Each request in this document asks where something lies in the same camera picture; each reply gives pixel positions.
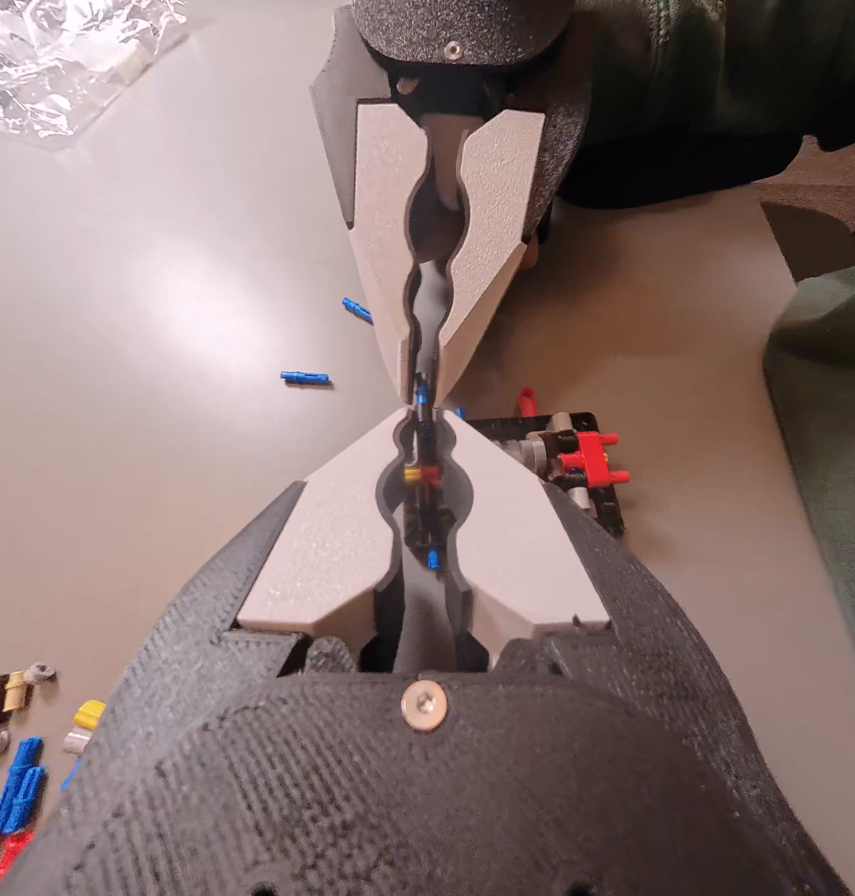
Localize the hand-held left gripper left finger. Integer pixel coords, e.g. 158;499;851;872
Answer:
235;409;416;656

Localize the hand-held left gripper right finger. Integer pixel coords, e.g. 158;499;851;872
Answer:
436;411;612;656

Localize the pile of lego pieces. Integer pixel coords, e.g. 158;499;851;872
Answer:
0;661;110;883

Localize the crumpled clear plastic bag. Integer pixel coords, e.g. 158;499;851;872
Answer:
0;0;192;138

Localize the brown angular object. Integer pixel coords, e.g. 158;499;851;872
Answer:
752;136;855;282

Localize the black frame lego model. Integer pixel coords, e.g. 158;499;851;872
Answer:
401;374;631;571

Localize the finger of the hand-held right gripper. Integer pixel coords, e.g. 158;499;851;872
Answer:
435;109;546;407
355;102;429;404

